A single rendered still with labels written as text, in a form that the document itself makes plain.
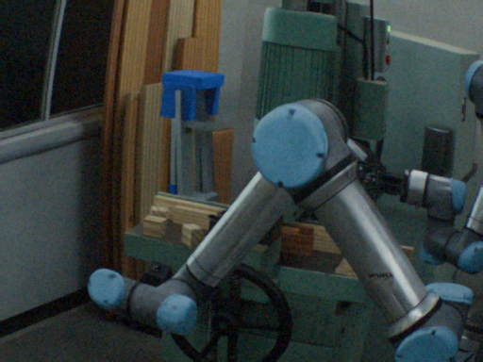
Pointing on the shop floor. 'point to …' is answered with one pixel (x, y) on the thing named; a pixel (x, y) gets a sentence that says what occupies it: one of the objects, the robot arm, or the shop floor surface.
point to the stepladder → (182, 138)
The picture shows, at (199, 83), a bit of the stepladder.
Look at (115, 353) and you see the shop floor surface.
